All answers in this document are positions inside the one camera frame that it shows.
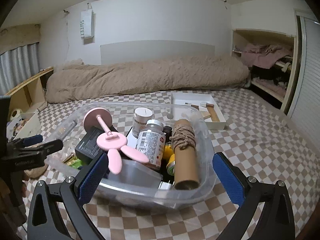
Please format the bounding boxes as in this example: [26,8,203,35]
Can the pink clothes pile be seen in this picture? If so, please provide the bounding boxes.
[241,43,293,69]

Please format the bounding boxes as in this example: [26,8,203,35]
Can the white hanging sweet bag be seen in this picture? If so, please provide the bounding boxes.
[80,3,94,40]

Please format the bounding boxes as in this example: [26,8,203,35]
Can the checkered bed sheet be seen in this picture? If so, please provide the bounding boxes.
[15,87,318,240]

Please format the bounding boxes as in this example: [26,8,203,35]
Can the beige printed curtain valance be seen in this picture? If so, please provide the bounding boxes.
[0,24,41,54]

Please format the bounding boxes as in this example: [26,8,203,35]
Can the white shallow tray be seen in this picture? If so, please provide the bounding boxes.
[170,92,226,130]

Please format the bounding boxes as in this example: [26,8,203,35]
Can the brown quilted duvet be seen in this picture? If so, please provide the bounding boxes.
[46,54,249,103]

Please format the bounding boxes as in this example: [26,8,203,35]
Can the wooden bedside shelf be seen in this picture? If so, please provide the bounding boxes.
[5,67,54,121]

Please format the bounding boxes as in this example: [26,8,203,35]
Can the green patterned packet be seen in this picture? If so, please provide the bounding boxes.
[67,159,83,170]

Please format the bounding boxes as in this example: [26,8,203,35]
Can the white cardboard box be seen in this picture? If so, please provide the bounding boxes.
[7,113,41,141]

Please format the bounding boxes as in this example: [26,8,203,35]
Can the wooden block in tray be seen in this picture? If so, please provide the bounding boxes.
[206,103,220,122]

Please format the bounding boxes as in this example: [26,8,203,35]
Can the yellow item in bin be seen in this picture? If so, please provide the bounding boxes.
[163,142,175,176]

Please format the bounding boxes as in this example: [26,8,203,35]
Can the pink handheld fan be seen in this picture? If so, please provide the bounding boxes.
[83,107,149,175]

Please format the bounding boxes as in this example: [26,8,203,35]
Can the grey headboard panel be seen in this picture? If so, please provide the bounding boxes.
[100,40,215,65]

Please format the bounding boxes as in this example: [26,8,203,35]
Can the grey curtain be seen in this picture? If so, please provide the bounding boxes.
[0,43,40,95]

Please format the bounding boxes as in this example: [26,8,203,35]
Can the black box in bin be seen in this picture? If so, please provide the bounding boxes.
[75,126,105,165]

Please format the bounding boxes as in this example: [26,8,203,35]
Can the white pill bottle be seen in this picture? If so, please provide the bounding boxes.
[136,119,166,170]

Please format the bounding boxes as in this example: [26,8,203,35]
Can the white hanging cord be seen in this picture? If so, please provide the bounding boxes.
[62,9,71,63]

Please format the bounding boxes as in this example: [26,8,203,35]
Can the clear plastic storage bin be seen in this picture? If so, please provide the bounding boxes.
[46,102,216,209]

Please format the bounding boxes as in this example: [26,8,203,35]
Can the grey lidded jar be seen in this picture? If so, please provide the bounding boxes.
[132,107,153,138]

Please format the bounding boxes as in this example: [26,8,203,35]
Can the wooden closet shelf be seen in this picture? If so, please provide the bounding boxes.
[232,29,301,114]

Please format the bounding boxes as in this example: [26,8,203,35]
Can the cardboard tube with rope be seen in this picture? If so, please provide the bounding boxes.
[171,119,200,190]

